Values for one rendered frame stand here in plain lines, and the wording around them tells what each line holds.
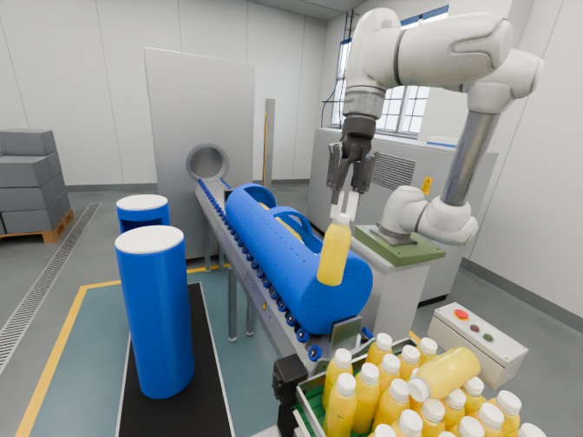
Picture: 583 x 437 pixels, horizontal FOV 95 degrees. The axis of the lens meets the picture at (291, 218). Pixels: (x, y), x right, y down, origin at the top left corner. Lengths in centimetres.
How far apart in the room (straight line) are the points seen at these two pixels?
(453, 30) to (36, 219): 404
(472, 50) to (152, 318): 143
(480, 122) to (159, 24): 528
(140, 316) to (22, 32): 509
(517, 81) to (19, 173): 402
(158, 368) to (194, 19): 531
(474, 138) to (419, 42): 64
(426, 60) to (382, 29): 12
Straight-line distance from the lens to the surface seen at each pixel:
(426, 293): 286
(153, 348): 158
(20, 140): 435
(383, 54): 64
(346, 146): 64
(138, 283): 136
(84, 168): 597
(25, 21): 600
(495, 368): 92
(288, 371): 79
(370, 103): 64
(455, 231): 133
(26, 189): 404
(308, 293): 80
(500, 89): 113
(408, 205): 136
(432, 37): 61
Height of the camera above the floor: 162
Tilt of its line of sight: 21 degrees down
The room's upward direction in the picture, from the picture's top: 5 degrees clockwise
